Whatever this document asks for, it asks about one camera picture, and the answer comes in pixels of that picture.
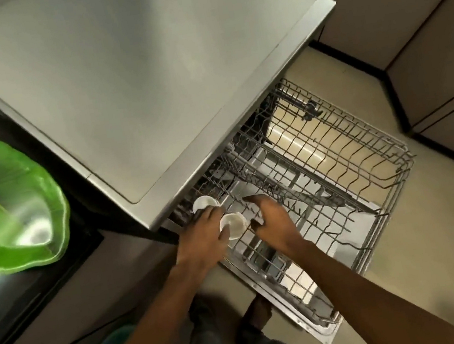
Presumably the stainless steel dishwasher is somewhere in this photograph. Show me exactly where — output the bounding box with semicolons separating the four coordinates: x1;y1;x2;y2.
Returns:
0;0;369;259

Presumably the person's foot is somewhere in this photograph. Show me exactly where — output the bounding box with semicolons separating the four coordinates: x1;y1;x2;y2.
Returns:
239;294;277;336

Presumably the green plastic bowl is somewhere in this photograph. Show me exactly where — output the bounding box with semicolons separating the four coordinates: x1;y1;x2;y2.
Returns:
0;123;80;275

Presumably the beige cabinet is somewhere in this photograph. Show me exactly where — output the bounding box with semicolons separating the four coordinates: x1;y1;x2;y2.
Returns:
270;0;454;206

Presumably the grey wire dishwasher rack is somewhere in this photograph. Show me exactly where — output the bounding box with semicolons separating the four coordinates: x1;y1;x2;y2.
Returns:
150;60;441;344

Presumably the person's right forearm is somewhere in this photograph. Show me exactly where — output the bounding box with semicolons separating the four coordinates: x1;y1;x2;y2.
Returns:
276;217;454;344

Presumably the person's right hand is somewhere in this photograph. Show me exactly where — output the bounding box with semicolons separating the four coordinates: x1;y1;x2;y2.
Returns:
242;188;310;262

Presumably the person's left forearm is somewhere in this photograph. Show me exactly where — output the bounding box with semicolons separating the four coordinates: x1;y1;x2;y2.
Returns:
65;255;238;344

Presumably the person's left hand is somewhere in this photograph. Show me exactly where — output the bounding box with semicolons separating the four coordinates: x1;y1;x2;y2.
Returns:
168;204;236;275

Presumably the small white cup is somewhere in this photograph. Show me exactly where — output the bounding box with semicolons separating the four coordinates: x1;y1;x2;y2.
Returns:
190;193;222;217
217;211;250;243

